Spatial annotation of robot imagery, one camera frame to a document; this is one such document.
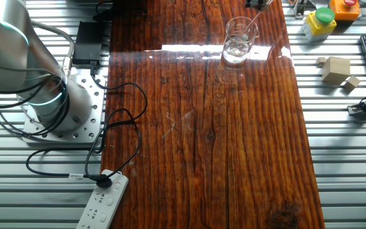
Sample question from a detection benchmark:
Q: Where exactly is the orange box red button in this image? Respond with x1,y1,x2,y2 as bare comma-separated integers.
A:
329,0,361,22

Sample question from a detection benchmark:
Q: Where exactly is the small wooden block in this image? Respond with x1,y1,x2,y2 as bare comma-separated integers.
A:
344,75,361,90

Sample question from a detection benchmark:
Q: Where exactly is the yellow box green button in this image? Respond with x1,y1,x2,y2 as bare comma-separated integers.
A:
300,6,337,43

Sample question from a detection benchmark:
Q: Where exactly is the clear glass beaker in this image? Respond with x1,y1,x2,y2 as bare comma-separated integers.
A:
221,16,261,64

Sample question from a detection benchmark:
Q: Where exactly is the large wooden block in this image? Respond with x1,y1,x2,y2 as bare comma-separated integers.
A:
322,56,351,85

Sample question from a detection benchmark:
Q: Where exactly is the white power strip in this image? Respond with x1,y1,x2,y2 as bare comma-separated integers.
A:
76,169,129,229

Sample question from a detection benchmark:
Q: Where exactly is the black power adapter brick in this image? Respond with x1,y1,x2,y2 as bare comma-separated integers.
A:
71,20,104,66

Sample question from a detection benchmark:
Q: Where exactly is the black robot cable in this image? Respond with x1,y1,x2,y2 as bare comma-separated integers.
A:
0,74,71,138

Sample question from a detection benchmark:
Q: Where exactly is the clear glass stirring rod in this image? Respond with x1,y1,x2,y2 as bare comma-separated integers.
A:
238,8,263,41

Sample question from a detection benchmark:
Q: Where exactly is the brown wooden board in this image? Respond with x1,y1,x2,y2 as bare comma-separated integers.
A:
100,0,326,229

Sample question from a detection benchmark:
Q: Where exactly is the thick grey robot cable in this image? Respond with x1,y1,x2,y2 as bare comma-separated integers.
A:
30,20,76,76

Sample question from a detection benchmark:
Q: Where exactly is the black power cord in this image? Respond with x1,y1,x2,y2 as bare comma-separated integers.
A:
25,65,149,188

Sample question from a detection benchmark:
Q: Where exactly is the perforated aluminium base plate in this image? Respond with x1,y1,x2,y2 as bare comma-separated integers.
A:
22,68,107,144

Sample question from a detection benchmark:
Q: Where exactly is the small aluminium bracket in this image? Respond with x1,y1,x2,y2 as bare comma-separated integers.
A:
292,0,314,20

